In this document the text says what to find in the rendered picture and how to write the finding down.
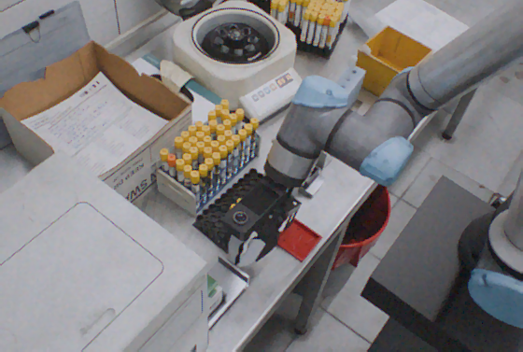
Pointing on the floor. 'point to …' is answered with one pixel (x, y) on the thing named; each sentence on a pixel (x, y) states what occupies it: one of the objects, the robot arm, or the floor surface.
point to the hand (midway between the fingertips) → (235, 266)
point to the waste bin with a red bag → (364, 234)
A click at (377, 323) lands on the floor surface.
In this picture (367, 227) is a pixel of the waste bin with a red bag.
